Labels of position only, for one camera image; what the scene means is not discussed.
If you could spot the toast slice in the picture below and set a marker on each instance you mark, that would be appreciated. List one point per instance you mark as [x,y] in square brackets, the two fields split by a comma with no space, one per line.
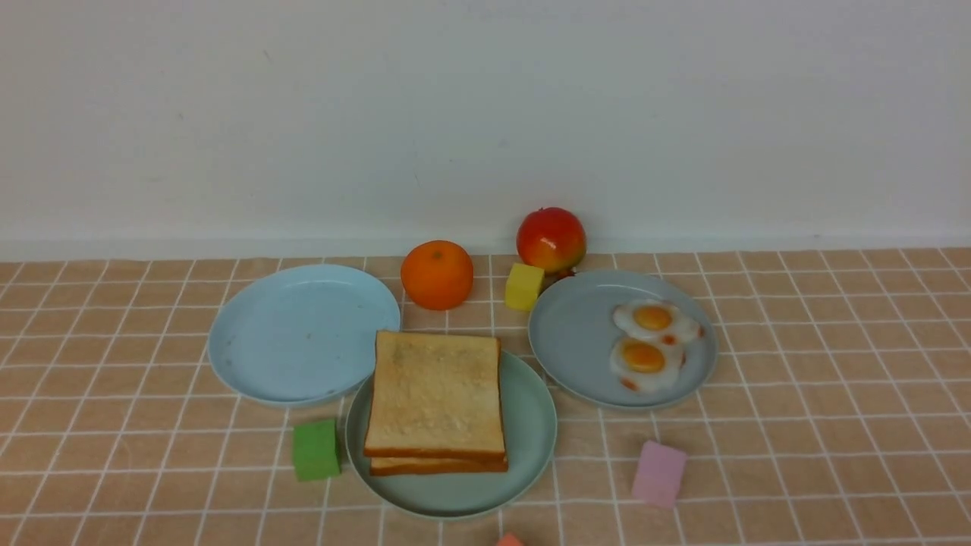
[437,398]
[389,466]

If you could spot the yellow cube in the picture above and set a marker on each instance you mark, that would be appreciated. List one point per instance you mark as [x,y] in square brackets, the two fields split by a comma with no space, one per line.
[523,286]

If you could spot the orange fruit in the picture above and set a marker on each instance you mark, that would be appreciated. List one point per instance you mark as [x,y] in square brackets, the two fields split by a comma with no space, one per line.
[437,275]

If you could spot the red yellow apple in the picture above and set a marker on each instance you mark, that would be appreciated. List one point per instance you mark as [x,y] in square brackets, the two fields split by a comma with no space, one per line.
[552,239]

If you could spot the grey-blue right plate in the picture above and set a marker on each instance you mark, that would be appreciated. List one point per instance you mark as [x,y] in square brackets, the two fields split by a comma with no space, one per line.
[571,333]

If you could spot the green centre plate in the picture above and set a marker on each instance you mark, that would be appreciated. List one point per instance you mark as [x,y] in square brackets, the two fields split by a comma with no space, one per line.
[531,426]

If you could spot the rear fried egg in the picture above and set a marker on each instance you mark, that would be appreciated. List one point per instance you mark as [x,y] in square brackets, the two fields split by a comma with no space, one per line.
[657,322]

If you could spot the fried egg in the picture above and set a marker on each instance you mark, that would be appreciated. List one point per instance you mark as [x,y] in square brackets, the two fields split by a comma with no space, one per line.
[646,367]
[657,322]

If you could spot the front right fried egg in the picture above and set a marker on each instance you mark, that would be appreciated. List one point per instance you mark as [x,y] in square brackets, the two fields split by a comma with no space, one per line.
[646,367]

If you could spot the light blue left plate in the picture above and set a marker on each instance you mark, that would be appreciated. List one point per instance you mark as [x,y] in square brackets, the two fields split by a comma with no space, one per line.
[302,336]

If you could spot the green cube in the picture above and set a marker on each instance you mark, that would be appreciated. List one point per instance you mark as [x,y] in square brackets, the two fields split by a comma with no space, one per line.
[315,451]

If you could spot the pink cube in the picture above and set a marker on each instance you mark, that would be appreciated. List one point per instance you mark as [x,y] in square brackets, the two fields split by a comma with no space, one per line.
[659,475]

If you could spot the red-orange cube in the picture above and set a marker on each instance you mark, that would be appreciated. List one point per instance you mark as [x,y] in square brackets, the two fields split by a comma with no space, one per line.
[510,540]

